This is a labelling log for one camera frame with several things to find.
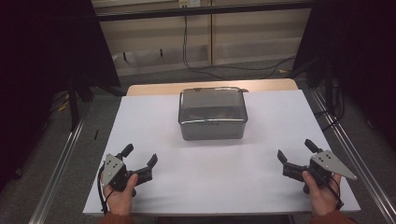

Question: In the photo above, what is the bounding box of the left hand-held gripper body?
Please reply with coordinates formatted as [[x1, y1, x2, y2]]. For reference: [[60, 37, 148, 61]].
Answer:
[[101, 152, 153, 197]]

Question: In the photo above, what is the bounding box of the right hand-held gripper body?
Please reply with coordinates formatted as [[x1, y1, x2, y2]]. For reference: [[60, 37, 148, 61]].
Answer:
[[281, 149, 359, 189]]

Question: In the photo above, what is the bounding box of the grey box with clear lid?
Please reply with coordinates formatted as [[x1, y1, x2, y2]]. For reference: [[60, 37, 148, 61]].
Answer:
[[177, 87, 248, 142]]

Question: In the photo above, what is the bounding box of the person's left hand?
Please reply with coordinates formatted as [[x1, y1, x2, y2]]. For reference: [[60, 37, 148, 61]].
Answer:
[[102, 173, 139, 217]]

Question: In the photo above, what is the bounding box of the person's right hand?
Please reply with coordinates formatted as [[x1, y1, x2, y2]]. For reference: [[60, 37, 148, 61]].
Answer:
[[302, 170, 343, 217]]

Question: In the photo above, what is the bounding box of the white table sheet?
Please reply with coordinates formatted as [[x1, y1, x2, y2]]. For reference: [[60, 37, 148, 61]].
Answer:
[[82, 90, 361, 217]]

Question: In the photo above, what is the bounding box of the black curtain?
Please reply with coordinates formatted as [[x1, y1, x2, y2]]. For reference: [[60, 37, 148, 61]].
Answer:
[[292, 0, 396, 153], [0, 0, 121, 190]]

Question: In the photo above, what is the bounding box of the black horizontal bar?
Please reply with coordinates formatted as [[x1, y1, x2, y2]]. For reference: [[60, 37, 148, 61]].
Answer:
[[96, 1, 312, 22]]

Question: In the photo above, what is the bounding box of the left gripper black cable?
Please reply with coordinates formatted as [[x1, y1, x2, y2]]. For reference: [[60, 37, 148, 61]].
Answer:
[[97, 164, 110, 216]]

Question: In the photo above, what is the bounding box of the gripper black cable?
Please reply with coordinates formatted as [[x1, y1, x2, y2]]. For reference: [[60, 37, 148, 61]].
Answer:
[[97, 164, 110, 216], [320, 176, 345, 211]]

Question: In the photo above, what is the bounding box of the metal floor rail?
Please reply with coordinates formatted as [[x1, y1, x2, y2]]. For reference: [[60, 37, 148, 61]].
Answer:
[[309, 88, 396, 224], [27, 118, 87, 224]]

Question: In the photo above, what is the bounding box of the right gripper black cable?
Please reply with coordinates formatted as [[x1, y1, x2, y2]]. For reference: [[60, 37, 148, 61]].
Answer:
[[320, 176, 345, 211]]

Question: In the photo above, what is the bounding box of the long black wall cable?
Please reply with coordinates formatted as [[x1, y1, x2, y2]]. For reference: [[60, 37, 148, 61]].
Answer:
[[181, 15, 297, 80]]

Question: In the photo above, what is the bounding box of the white wall socket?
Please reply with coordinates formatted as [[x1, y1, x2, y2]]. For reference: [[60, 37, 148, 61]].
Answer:
[[178, 0, 202, 8]]

